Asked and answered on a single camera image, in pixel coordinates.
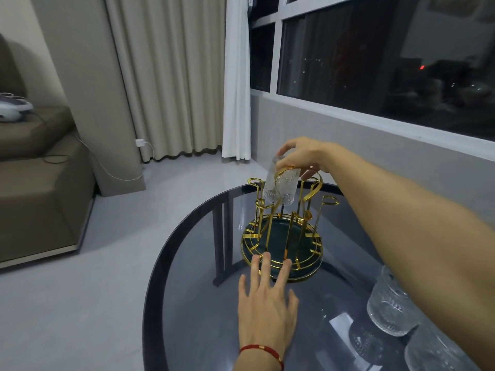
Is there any person's left hand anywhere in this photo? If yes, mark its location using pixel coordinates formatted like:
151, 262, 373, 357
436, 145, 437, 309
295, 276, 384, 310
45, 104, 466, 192
238, 251, 299, 358

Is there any person's right hand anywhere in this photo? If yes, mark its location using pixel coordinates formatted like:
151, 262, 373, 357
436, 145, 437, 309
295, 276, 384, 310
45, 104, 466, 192
275, 136, 338, 181

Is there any clear ribbed glass cup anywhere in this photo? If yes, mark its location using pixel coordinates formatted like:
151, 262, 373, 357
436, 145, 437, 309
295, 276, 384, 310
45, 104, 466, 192
366, 265, 421, 338
262, 154, 301, 206
404, 320, 483, 371

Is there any person's right forearm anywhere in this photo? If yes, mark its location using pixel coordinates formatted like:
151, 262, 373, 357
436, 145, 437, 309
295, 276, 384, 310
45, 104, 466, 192
328, 144, 495, 371

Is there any person's left forearm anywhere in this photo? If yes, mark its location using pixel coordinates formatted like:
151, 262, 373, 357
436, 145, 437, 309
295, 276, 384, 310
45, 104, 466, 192
232, 349, 284, 371

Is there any gold cup rack green tray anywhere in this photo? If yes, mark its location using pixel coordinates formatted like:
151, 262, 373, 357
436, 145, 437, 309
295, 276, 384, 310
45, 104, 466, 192
240, 167, 340, 283

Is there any white sheer curtain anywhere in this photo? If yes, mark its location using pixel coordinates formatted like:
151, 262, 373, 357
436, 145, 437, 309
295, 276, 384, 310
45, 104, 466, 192
221, 0, 252, 161

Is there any white framed window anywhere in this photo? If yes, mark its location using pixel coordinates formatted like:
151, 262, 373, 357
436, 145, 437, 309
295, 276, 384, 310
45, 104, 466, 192
248, 0, 495, 163

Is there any beige curtain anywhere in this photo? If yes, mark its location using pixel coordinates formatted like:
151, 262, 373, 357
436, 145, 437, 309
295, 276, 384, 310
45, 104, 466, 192
104, 0, 227, 163

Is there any brown sofa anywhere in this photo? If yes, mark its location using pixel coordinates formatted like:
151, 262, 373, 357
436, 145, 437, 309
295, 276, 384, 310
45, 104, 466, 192
0, 34, 97, 269

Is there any white grey handheld device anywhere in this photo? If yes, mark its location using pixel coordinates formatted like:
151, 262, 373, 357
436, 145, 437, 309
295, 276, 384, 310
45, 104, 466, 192
0, 92, 35, 123

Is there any black table leg frame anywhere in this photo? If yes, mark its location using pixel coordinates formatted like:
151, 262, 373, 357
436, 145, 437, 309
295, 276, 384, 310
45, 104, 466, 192
211, 193, 248, 288

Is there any red string bracelet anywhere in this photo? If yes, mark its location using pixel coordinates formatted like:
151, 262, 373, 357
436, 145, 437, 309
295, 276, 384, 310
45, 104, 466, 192
239, 344, 285, 370

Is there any white charger cable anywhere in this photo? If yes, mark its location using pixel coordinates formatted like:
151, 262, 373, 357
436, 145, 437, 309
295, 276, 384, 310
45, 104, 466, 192
75, 135, 155, 182

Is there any black cable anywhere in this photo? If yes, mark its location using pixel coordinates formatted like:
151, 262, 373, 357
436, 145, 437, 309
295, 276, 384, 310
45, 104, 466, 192
26, 111, 71, 165

